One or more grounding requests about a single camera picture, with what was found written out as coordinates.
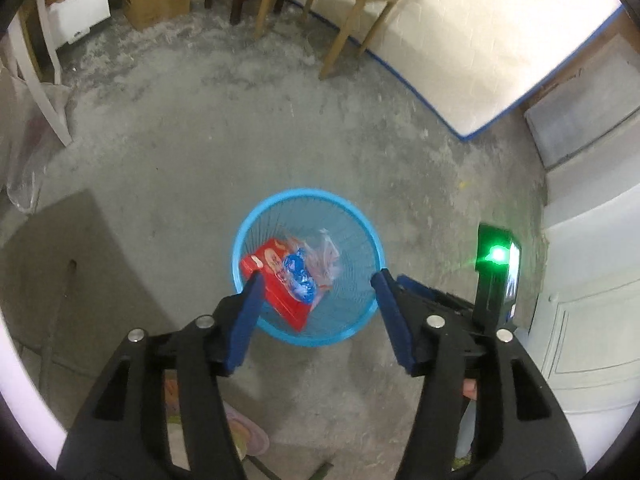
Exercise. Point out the clear plastic bag in basket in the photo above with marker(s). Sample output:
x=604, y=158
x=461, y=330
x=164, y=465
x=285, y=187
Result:
x=323, y=258

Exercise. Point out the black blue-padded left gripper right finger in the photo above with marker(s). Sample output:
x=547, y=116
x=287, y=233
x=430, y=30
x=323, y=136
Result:
x=485, y=411

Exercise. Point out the white mattress blue trim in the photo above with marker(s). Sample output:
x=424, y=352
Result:
x=472, y=60

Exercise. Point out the red snack bag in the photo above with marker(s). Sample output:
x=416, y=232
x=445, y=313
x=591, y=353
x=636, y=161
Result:
x=267, y=259

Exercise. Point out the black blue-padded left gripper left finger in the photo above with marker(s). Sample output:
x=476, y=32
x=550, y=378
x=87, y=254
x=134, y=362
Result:
x=121, y=430

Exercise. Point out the blue mesh trash basket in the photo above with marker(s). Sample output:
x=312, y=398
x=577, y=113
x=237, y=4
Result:
x=345, y=308

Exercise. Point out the blue wrapper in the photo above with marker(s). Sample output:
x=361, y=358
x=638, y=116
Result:
x=299, y=280

